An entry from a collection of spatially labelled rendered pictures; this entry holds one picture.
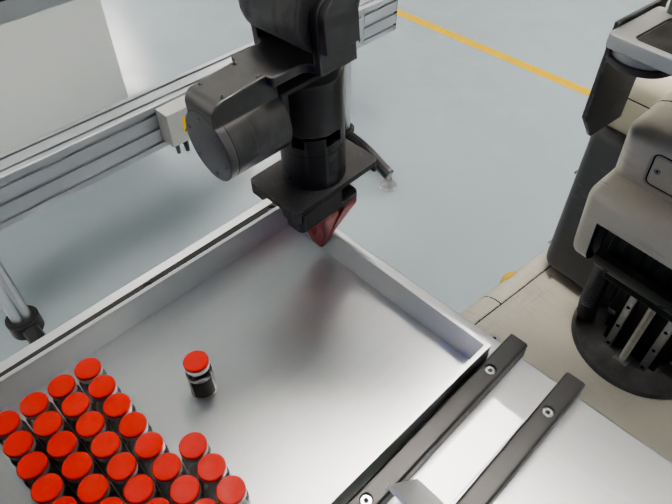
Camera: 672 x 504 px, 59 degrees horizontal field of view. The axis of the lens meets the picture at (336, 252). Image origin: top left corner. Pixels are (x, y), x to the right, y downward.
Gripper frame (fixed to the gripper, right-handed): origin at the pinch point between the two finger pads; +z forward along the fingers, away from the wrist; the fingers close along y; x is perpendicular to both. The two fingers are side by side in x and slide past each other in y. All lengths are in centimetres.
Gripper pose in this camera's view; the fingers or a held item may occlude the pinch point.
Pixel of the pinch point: (319, 237)
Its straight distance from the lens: 60.8
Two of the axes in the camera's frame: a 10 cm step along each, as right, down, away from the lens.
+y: -7.1, 5.4, -4.4
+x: 7.0, 5.3, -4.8
